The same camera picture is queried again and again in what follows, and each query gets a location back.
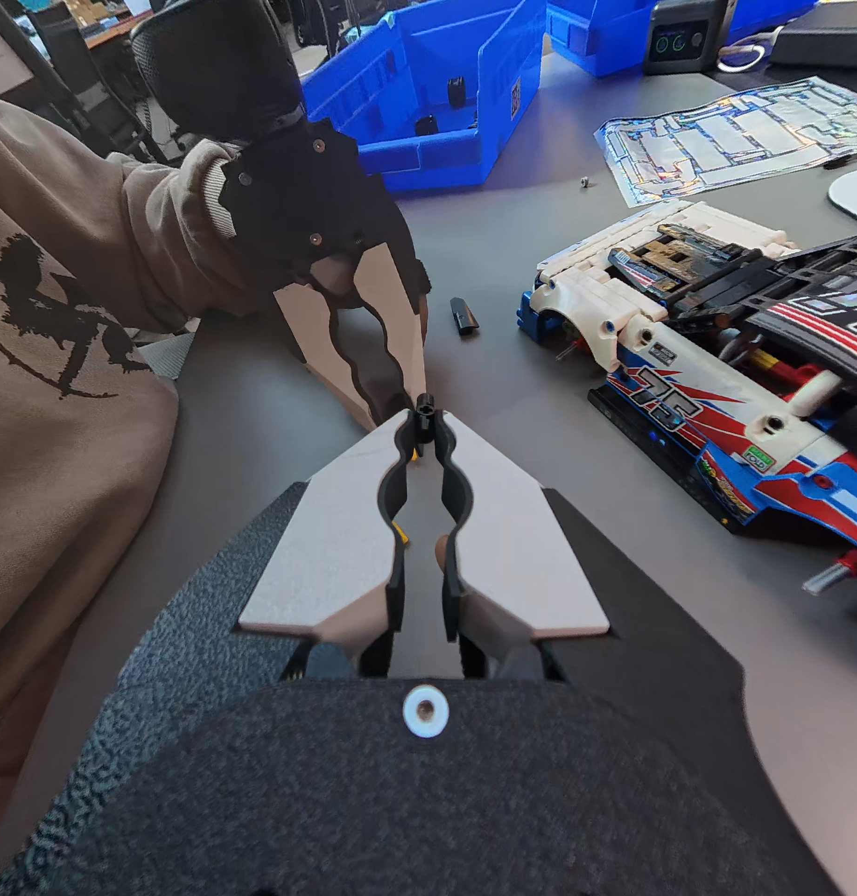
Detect white cable loop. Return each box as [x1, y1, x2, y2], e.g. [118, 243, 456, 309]
[716, 42, 769, 72]

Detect white printed sign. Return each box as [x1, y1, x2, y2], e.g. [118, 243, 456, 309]
[0, 14, 36, 98]

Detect person's beige hoodie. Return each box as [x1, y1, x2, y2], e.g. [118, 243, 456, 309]
[0, 94, 191, 848]

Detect holographic sticker sheet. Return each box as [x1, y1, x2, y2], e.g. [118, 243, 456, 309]
[594, 76, 857, 209]

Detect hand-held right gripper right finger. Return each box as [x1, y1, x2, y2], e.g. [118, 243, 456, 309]
[436, 409, 609, 665]

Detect person's left forearm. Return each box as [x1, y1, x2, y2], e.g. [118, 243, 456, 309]
[117, 136, 275, 333]

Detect blue plastic bin with divider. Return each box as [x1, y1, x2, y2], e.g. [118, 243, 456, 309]
[301, 0, 547, 193]

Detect long blue plastic bin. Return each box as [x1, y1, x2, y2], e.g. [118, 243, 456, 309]
[544, 0, 818, 78]

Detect black device with round displays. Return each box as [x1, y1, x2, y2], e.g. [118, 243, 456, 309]
[642, 0, 729, 77]

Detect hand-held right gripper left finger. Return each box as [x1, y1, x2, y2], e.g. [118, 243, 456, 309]
[238, 409, 417, 666]

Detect black power adapter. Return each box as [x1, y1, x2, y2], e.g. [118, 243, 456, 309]
[768, 3, 857, 70]

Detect brick-built toy race car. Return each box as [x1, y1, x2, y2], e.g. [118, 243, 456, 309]
[518, 199, 857, 596]

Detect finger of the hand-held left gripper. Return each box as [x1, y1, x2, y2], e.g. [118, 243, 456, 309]
[353, 240, 429, 405]
[273, 279, 382, 431]

